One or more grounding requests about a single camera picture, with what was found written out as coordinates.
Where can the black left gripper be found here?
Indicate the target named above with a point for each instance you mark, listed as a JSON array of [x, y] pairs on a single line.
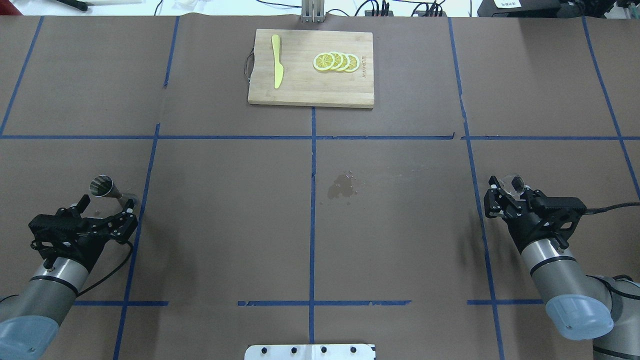
[[86, 243]]

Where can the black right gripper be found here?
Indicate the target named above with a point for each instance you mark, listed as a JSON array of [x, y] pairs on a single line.
[[523, 226]]

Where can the clear glass measuring cup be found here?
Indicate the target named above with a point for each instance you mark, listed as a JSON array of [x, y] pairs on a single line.
[[513, 185]]

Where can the steel jigger shaker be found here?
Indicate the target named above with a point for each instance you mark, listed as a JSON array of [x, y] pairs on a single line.
[[103, 186]]

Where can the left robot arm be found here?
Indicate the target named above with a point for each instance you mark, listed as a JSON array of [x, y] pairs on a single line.
[[31, 320]]

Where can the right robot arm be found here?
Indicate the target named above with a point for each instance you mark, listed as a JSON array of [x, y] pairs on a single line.
[[601, 309]]

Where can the lemon slice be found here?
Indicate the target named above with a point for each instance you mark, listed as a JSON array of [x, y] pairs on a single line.
[[345, 62], [353, 63], [337, 61], [323, 62]]

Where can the black tool on bench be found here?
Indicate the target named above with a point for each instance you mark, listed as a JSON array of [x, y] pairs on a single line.
[[76, 4]]

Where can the yellow plastic knife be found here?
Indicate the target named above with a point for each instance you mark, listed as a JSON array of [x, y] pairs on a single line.
[[279, 70]]

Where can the bamboo cutting board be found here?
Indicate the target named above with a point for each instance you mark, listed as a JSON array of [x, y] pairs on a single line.
[[303, 85]]

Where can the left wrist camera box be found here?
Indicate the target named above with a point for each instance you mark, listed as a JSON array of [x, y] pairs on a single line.
[[56, 231]]

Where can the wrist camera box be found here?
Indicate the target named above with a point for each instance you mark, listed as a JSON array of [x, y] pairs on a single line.
[[56, 231], [558, 217]]

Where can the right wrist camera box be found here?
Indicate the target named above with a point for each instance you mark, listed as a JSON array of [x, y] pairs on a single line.
[[558, 217]]

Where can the metal cutting board handle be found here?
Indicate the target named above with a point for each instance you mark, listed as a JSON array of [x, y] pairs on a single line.
[[249, 65]]

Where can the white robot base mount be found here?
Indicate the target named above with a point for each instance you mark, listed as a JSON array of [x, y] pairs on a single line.
[[332, 351]]

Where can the aluminium frame post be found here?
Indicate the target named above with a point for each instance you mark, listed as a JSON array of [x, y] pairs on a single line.
[[313, 11]]

